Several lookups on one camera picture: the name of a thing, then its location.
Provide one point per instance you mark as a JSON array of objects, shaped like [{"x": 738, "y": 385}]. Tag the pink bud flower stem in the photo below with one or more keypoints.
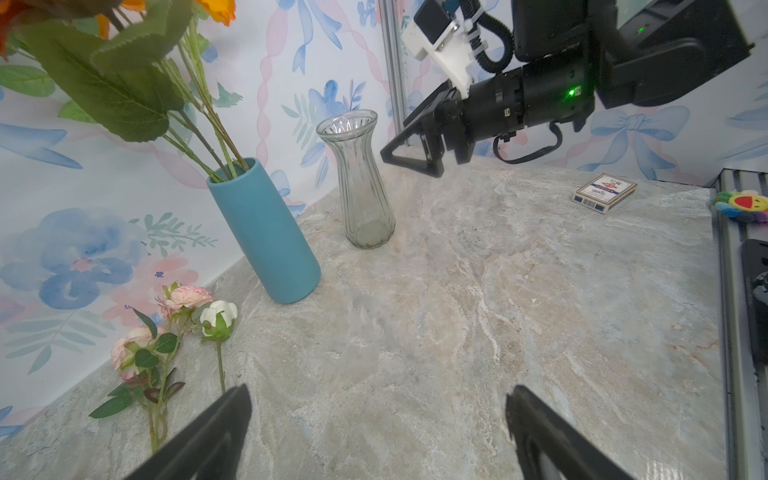
[{"x": 144, "y": 359}]

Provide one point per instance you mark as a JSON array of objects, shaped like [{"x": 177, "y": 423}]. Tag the white rose bud stem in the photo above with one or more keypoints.
[{"x": 217, "y": 323}]

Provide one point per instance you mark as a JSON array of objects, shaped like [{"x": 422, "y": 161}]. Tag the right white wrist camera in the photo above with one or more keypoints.
[{"x": 434, "y": 32}]

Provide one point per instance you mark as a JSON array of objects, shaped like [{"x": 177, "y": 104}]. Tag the orange poppy flower stem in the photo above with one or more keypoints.
[{"x": 210, "y": 60}]

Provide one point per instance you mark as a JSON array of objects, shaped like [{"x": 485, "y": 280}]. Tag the teal ceramic vase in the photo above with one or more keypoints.
[{"x": 267, "y": 233}]

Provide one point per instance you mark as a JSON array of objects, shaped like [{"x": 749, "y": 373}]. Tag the small card box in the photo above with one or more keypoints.
[{"x": 603, "y": 193}]

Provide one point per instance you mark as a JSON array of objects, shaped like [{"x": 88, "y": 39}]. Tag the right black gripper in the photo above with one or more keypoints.
[{"x": 547, "y": 92}]

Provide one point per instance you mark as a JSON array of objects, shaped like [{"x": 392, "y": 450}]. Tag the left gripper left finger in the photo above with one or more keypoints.
[{"x": 210, "y": 447}]

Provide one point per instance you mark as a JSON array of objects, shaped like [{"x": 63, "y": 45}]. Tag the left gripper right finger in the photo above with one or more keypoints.
[{"x": 548, "y": 447}]

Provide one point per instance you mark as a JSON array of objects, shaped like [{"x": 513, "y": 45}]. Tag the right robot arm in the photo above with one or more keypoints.
[{"x": 662, "y": 53}]

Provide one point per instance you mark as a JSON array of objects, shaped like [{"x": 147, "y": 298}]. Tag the small colourful toy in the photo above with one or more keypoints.
[{"x": 746, "y": 206}]

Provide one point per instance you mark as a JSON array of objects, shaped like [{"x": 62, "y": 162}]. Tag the clear glass vase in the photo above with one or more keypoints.
[{"x": 368, "y": 217}]

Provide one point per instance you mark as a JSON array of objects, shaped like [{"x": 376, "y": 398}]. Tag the aluminium rail frame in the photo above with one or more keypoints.
[{"x": 745, "y": 379}]

